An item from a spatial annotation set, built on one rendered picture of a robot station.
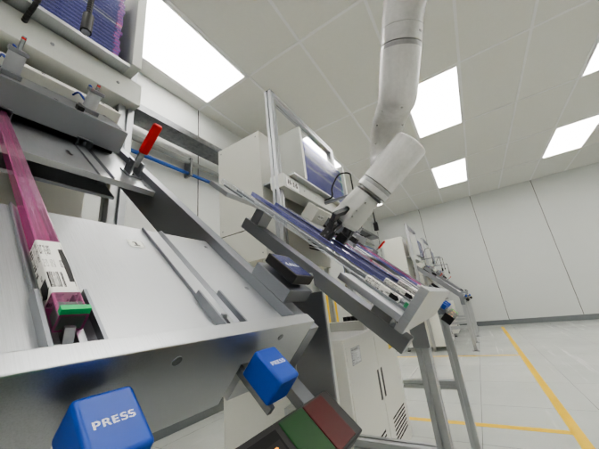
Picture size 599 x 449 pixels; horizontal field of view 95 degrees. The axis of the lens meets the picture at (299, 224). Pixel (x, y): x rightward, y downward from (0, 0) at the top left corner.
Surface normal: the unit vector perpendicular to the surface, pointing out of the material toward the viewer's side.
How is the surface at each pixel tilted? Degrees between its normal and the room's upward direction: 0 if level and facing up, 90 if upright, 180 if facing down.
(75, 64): 90
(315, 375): 90
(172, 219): 90
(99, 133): 133
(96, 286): 43
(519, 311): 90
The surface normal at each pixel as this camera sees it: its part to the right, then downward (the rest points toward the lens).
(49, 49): 0.84, -0.25
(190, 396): 0.69, 0.46
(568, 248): -0.53, -0.20
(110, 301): 0.49, -0.87
